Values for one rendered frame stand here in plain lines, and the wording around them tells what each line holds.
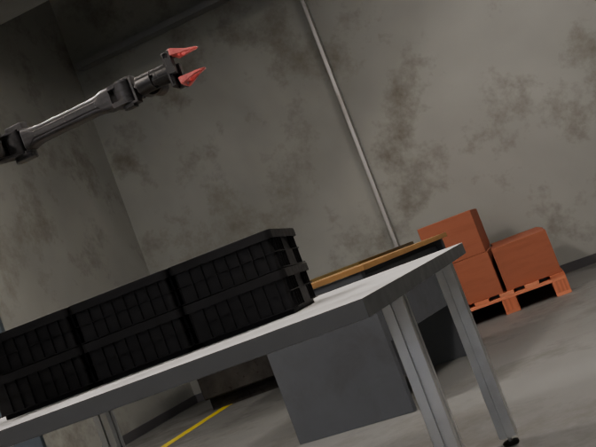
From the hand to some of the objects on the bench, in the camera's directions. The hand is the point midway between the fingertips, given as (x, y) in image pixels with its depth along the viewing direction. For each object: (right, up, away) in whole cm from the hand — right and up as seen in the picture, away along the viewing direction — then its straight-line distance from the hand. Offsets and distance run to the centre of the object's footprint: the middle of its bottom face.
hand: (198, 58), depth 270 cm
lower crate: (-10, -85, +6) cm, 86 cm away
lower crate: (-37, -96, +11) cm, 104 cm away
